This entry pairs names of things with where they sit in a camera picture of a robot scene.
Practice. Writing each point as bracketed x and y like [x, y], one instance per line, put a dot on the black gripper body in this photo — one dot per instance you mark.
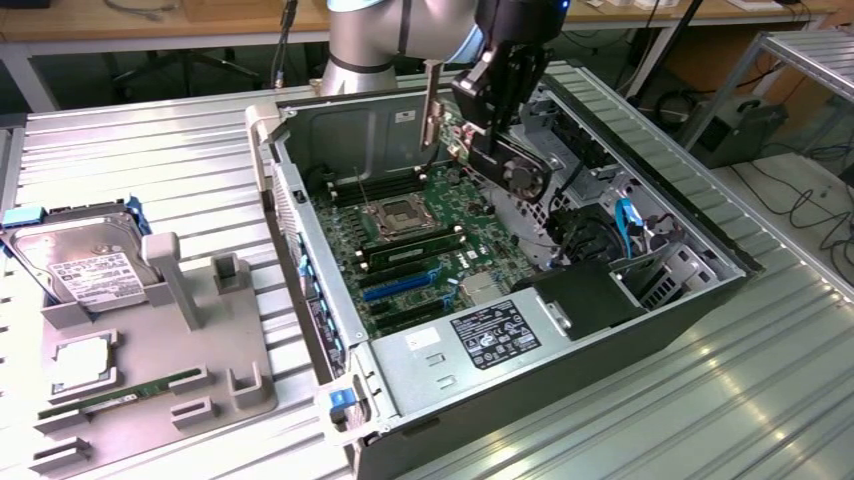
[520, 20]

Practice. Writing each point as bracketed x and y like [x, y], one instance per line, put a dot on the graphics card with fan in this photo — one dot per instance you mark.
[527, 175]

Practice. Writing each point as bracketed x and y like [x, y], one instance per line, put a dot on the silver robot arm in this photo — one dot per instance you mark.
[373, 30]

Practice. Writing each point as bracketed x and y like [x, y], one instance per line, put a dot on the white case sticker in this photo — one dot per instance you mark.
[405, 116]

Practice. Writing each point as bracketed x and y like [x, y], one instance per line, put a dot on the wooden desk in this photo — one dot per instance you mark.
[600, 15]

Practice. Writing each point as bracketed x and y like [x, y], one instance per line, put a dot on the white small boxes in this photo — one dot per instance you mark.
[643, 4]

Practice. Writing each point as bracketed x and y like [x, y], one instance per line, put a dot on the black stand pole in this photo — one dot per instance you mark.
[667, 47]

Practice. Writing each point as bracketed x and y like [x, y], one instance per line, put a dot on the black RAM slot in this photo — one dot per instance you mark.
[376, 183]
[376, 195]
[376, 189]

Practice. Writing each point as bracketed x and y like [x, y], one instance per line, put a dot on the socket locking lever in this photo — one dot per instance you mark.
[363, 190]

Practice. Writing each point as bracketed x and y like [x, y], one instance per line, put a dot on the silver metal disk bay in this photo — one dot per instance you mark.
[533, 225]

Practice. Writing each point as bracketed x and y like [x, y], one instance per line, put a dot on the metal CPU socket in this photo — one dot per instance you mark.
[400, 220]

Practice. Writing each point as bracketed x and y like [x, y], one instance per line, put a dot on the green motherboard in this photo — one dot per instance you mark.
[487, 235]

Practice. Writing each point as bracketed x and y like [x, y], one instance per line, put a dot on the installed green RAM stick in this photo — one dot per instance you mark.
[407, 254]

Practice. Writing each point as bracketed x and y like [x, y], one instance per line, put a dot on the black floor machine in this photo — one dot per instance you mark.
[740, 135]

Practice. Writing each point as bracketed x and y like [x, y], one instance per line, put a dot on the black long expansion slot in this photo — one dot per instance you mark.
[407, 311]
[413, 325]
[393, 276]

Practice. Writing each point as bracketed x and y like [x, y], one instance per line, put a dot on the silver chipset heatsink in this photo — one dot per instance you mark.
[480, 289]

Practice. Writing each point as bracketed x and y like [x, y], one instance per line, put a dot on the blue expansion slot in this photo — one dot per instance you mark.
[396, 290]

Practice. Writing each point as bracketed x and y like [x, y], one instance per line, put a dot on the aluminium slat side table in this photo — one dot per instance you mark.
[814, 57]

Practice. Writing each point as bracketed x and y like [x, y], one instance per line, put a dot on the black chair base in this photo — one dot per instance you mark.
[182, 62]

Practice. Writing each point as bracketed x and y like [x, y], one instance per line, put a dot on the silver power supply unit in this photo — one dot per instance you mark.
[427, 370]

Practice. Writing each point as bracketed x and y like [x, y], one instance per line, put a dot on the open black PC case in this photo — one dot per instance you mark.
[600, 390]

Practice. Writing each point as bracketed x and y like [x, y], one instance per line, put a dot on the blue case latch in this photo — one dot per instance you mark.
[340, 400]

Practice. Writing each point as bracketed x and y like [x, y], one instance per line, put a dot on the silver hard disk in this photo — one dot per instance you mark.
[80, 255]

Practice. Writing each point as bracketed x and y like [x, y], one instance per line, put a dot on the grey parts rack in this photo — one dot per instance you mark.
[153, 350]

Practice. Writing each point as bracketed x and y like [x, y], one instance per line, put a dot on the loose green RAM stick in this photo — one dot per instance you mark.
[149, 387]

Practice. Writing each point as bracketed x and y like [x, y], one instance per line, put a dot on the silver CPU chip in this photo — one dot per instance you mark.
[81, 365]

